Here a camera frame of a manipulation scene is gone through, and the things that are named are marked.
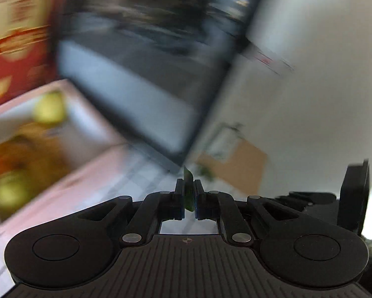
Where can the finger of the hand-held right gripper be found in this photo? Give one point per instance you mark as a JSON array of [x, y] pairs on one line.
[[310, 200]]

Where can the red box with orange print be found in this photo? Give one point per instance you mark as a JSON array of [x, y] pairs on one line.
[[15, 31]]

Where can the brown cardboard piece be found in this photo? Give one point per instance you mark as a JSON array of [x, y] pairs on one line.
[[241, 164]]

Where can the dark computer monitor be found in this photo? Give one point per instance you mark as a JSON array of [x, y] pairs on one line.
[[148, 62]]

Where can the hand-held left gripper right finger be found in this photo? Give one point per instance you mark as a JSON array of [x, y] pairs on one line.
[[199, 201]]

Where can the red white wall sticker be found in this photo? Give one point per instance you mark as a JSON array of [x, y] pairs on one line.
[[268, 59]]

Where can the small green leaf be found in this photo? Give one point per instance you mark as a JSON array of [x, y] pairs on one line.
[[206, 171]]

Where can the large yellow lemon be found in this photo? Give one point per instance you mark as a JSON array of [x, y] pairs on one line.
[[5, 189]]

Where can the white checked cloth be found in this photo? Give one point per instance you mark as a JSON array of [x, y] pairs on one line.
[[136, 177]]

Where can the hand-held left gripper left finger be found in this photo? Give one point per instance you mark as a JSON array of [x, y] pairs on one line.
[[180, 200]]

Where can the green apple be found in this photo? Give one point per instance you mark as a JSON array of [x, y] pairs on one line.
[[49, 108]]

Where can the pink box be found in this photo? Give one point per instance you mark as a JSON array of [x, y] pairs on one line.
[[89, 167]]

